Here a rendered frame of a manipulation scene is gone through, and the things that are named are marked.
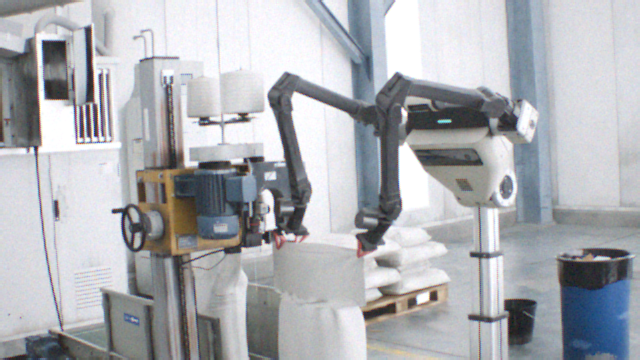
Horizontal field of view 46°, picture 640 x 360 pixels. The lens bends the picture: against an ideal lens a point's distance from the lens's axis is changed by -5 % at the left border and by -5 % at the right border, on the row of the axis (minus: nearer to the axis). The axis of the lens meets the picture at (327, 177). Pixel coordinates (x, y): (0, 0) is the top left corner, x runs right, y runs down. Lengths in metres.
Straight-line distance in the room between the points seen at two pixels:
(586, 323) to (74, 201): 3.51
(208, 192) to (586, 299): 2.61
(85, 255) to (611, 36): 7.80
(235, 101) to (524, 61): 8.98
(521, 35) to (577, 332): 7.40
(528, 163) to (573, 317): 6.96
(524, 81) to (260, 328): 8.31
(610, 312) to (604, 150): 6.63
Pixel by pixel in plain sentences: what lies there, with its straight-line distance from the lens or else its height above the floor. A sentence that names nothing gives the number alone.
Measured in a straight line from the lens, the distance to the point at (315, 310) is 2.92.
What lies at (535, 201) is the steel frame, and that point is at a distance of 11.57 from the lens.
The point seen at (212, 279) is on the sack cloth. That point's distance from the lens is 3.45.
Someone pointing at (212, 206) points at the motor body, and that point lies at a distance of 2.79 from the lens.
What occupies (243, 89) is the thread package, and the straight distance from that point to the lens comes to 2.87.
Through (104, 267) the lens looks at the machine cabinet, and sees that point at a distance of 5.85.
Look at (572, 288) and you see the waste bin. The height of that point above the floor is 0.48.
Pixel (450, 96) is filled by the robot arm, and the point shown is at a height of 1.54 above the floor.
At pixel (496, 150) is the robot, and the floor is 1.35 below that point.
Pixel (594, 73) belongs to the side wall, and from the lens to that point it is 11.29.
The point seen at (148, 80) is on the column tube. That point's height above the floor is 1.67.
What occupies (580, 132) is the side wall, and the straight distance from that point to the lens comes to 11.40.
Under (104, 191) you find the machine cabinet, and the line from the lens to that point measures 5.82.
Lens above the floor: 1.43
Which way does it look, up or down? 3 degrees down
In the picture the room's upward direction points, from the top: 3 degrees counter-clockwise
